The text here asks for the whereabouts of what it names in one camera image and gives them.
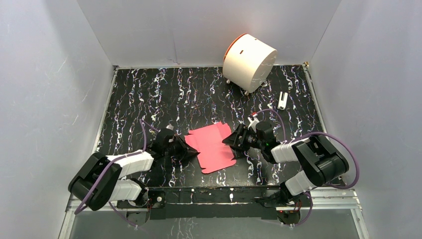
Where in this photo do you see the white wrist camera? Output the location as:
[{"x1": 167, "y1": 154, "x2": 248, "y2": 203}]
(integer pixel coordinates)
[
  {"x1": 248, "y1": 113, "x2": 260, "y2": 132},
  {"x1": 166, "y1": 124, "x2": 174, "y2": 131}
]

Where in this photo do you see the white cylindrical container orange rim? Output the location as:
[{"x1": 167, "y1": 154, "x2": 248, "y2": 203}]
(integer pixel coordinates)
[{"x1": 222, "y1": 33, "x2": 278, "y2": 95}]

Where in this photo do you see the pink paper box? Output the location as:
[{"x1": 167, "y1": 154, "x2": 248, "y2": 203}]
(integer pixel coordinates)
[{"x1": 185, "y1": 122, "x2": 236, "y2": 174}]

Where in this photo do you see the small white plastic clip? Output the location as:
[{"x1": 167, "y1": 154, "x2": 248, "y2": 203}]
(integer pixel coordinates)
[{"x1": 277, "y1": 92, "x2": 288, "y2": 110}]

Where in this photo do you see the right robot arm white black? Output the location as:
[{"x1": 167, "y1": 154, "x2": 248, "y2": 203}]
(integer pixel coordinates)
[{"x1": 222, "y1": 121, "x2": 349, "y2": 207}]

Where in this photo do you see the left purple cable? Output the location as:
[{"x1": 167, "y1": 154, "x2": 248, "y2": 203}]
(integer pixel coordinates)
[{"x1": 74, "y1": 119, "x2": 159, "y2": 228}]

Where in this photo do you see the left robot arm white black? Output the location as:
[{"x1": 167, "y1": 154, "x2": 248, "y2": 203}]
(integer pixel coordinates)
[{"x1": 68, "y1": 127, "x2": 199, "y2": 214}]

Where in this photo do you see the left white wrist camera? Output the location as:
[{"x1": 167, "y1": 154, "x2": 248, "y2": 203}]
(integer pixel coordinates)
[{"x1": 166, "y1": 124, "x2": 174, "y2": 131}]

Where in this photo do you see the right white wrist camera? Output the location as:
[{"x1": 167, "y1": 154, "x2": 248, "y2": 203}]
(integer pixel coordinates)
[{"x1": 248, "y1": 113, "x2": 260, "y2": 132}]

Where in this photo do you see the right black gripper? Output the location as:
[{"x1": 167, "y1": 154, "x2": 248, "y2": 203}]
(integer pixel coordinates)
[{"x1": 222, "y1": 123, "x2": 265, "y2": 151}]

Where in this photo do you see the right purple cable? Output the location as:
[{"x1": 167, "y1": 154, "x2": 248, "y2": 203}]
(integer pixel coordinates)
[{"x1": 254, "y1": 109, "x2": 360, "y2": 228}]

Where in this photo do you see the purple cable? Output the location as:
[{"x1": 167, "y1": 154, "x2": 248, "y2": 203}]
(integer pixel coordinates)
[
  {"x1": 74, "y1": 119, "x2": 159, "y2": 228},
  {"x1": 254, "y1": 109, "x2": 360, "y2": 228}
]

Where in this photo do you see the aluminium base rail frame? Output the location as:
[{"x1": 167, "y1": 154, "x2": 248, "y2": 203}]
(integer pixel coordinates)
[{"x1": 58, "y1": 186, "x2": 370, "y2": 239}]

